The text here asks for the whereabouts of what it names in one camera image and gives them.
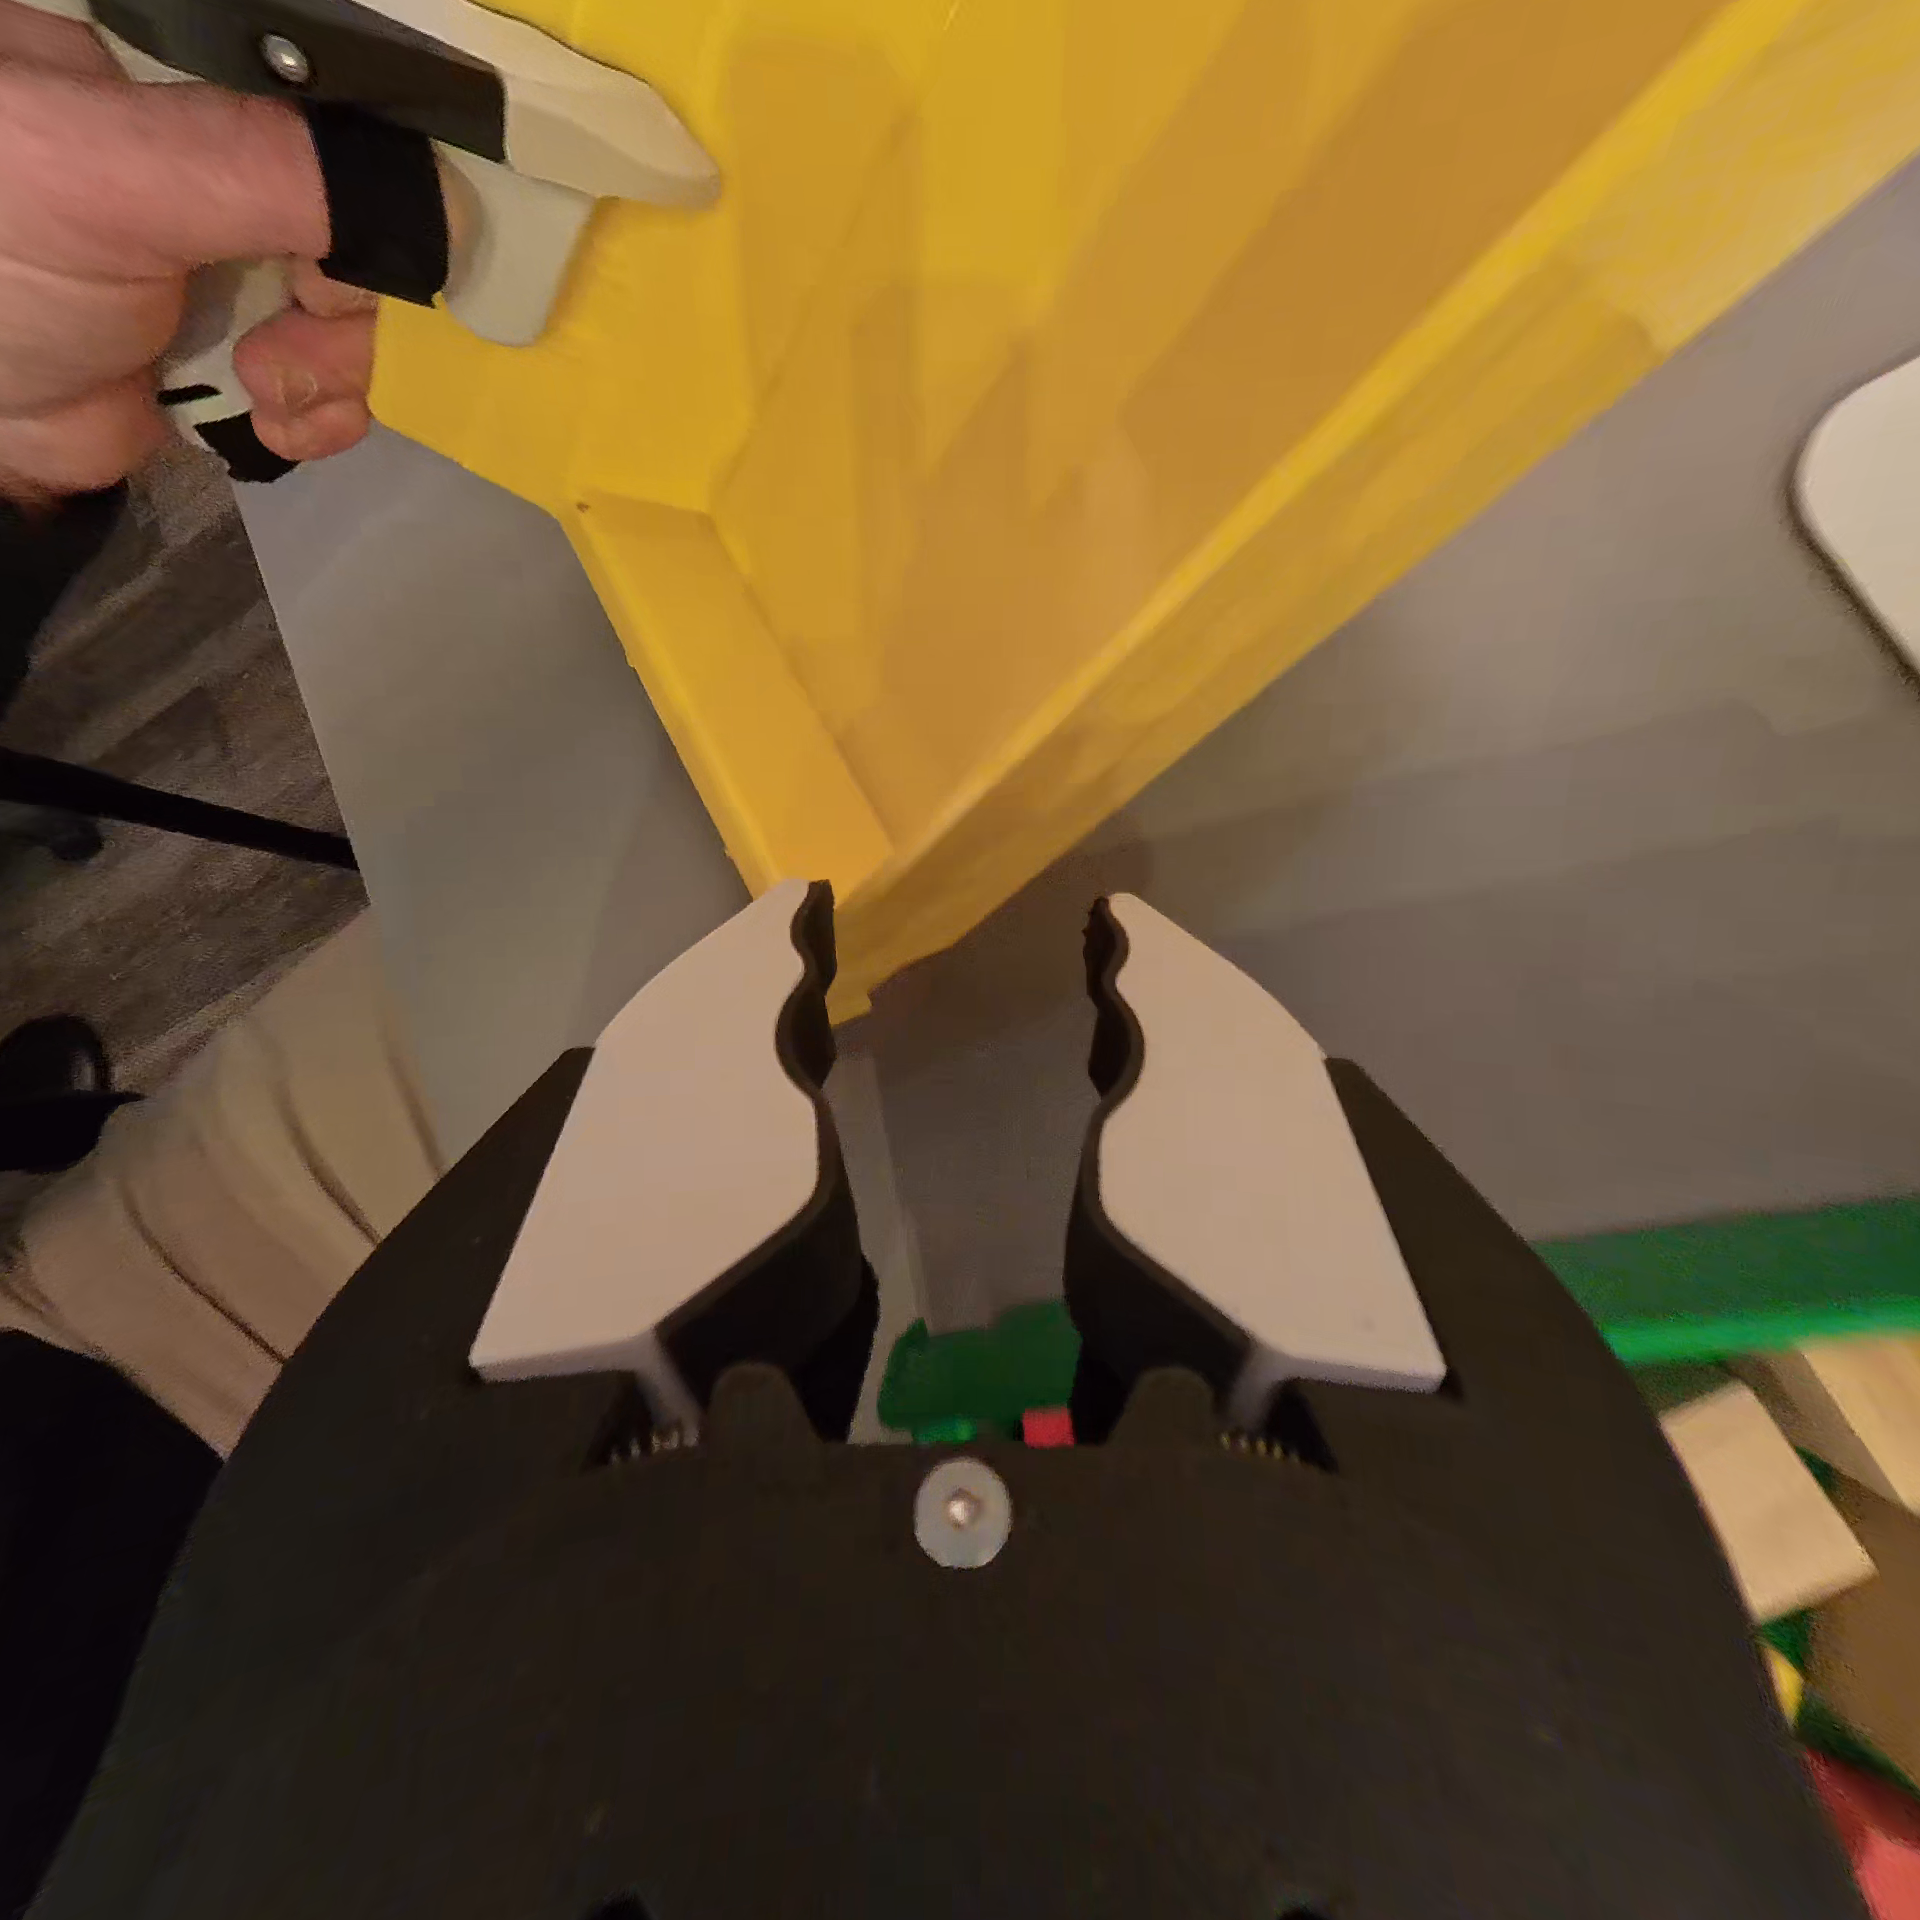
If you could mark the yellow plastic box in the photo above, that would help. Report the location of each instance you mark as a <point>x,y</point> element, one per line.
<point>1049,376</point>

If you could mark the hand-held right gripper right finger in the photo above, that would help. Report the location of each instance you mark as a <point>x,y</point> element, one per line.
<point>1244,1170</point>

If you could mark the white rounded object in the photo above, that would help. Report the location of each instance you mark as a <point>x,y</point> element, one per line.
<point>1869,494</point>

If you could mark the dark cloth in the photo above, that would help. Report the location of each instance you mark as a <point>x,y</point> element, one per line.
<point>76,1590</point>

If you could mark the green plastic box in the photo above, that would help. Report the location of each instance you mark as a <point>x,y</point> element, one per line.
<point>1724,1277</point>

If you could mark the person's beige trousers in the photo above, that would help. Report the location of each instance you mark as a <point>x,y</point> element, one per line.
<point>195,1185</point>

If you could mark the black chair base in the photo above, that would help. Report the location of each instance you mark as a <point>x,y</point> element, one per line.
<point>182,819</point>

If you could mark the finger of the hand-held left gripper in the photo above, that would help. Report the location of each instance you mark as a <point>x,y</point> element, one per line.
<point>616,142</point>

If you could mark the person's left hand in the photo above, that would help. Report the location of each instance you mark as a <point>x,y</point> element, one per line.
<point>105,225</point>

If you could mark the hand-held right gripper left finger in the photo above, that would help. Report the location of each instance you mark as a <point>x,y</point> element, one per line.
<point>661,1170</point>

